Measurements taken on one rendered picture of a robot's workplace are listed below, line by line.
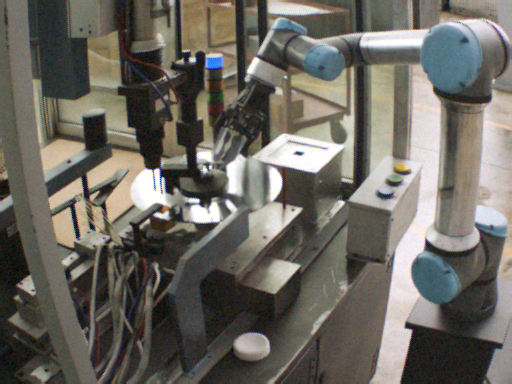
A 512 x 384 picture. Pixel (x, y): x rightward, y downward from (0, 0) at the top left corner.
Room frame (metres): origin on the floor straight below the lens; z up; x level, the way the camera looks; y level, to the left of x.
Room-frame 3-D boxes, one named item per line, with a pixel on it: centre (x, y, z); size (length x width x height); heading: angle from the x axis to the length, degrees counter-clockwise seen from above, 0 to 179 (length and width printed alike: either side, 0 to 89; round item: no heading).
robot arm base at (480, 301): (1.01, -0.47, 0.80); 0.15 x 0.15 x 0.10
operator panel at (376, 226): (1.34, -0.32, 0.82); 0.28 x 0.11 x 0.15; 150
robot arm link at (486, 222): (1.01, -0.47, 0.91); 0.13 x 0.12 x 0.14; 128
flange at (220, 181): (1.24, 0.11, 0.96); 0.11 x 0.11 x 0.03
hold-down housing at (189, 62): (1.17, 0.12, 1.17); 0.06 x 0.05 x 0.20; 141
